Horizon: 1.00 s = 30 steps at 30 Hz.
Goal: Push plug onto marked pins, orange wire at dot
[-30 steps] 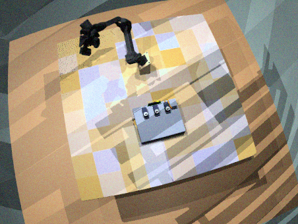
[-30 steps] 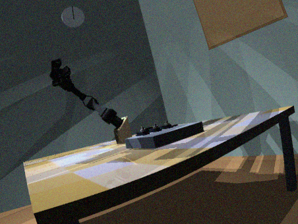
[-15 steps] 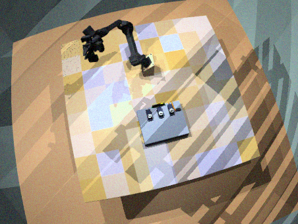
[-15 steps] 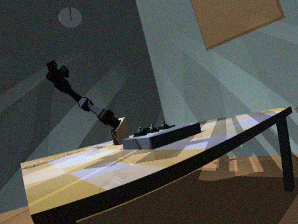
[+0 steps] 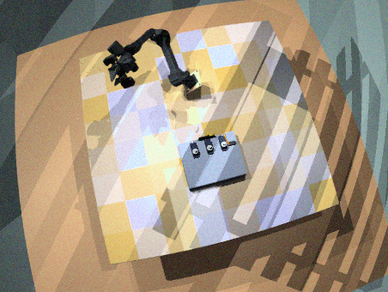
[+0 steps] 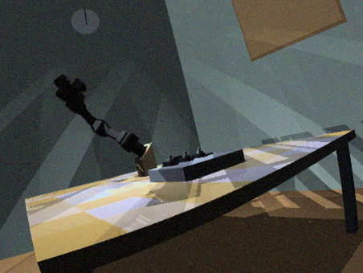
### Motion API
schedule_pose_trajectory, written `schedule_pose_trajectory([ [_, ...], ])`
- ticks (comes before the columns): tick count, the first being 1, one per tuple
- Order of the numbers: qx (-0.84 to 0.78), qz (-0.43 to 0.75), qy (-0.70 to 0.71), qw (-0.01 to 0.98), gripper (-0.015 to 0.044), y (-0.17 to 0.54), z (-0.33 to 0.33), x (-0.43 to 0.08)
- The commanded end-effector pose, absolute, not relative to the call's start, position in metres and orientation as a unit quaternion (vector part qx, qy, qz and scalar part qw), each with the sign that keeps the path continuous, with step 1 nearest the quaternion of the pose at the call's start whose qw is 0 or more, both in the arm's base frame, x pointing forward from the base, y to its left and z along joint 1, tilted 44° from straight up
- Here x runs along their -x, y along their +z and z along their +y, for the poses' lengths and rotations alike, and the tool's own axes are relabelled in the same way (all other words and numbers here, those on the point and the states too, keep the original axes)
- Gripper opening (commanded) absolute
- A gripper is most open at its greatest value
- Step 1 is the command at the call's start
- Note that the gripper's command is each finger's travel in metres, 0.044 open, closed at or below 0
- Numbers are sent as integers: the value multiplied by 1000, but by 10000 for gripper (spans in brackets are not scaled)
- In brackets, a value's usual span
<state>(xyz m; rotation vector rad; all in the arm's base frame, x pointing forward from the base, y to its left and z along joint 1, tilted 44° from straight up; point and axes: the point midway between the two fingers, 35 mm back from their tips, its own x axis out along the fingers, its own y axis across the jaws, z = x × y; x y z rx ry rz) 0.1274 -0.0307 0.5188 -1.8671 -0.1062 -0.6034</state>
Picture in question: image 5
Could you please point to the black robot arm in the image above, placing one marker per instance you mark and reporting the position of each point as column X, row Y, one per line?
column 162, row 38

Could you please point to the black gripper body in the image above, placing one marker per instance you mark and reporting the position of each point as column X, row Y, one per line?
column 111, row 60

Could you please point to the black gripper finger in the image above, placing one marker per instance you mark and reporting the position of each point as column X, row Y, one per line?
column 120, row 79
column 113, row 71

